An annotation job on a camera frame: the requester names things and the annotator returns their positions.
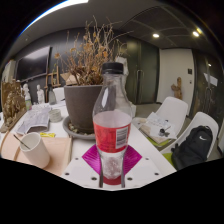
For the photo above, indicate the white draped chair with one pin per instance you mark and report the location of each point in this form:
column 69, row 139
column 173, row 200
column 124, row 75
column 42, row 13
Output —
column 59, row 94

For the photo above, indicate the light wooden board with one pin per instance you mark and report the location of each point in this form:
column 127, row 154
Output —
column 58, row 150

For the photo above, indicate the dried plant in grey pot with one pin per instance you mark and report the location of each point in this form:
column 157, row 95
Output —
column 81, row 106

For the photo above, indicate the white plastic chair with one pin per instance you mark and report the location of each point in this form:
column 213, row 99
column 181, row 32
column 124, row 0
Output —
column 203, row 120
column 175, row 111

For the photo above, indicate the grey plant saucer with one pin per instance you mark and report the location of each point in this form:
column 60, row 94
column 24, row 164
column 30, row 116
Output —
column 71, row 131

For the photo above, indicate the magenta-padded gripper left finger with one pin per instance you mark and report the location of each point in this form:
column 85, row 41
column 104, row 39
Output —
column 80, row 171

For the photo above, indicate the thin metal stirrer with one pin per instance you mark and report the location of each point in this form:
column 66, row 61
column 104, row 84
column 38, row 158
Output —
column 21, row 141

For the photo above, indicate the golden brown relief sculpture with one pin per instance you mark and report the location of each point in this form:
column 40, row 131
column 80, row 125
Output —
column 13, row 106

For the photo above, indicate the large white plaster statue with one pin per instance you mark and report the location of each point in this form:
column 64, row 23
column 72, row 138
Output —
column 122, row 65

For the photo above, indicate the open grey printed book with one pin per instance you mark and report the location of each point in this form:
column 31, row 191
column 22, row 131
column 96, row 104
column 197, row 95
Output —
column 35, row 120

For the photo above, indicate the large ceiling light panel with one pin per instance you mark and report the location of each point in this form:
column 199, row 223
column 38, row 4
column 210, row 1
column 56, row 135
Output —
column 53, row 10

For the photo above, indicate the clear plastic bottle red label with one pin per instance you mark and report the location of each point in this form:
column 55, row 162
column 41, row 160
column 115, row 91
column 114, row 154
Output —
column 111, row 133

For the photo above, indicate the flat round red coaster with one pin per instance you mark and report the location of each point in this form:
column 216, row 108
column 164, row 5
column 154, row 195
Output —
column 111, row 181

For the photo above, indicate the round ceiling spot lights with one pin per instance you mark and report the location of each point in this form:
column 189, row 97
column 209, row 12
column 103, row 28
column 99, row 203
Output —
column 155, row 35

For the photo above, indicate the open white book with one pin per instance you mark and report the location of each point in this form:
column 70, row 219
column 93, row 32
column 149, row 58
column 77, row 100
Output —
column 156, row 121

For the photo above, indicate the white cup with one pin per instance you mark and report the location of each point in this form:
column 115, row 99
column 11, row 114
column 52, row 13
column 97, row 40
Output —
column 36, row 153

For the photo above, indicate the dark spray bottle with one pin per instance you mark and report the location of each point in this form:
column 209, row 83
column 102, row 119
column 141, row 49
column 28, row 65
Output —
column 52, row 96

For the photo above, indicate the lime green seat cushion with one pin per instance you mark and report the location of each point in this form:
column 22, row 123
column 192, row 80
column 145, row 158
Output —
column 168, row 159
column 155, row 141

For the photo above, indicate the white statue pedestal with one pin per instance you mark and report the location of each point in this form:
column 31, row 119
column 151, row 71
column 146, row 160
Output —
column 133, row 110

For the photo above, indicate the black wall screen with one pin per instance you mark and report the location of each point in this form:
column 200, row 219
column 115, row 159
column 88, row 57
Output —
column 33, row 63

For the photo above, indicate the bunch of keys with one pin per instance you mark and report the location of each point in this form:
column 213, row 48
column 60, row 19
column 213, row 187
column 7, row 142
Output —
column 163, row 132

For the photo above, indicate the brown wooden statue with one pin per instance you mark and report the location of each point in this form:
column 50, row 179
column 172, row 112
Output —
column 177, row 88

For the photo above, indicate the wooden easel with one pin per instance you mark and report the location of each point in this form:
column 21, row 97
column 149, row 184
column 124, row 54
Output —
column 53, row 78

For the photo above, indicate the white plaster figurine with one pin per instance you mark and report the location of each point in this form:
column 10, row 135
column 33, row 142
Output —
column 40, row 94
column 26, row 91

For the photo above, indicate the small yellow packet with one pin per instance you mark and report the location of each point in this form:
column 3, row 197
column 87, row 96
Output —
column 47, row 135

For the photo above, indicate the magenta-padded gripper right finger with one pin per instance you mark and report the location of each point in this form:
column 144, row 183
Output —
column 145, row 170

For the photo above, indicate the small white round roll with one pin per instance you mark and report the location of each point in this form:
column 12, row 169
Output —
column 55, row 115

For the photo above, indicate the black backpack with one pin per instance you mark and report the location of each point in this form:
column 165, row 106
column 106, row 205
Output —
column 193, row 146

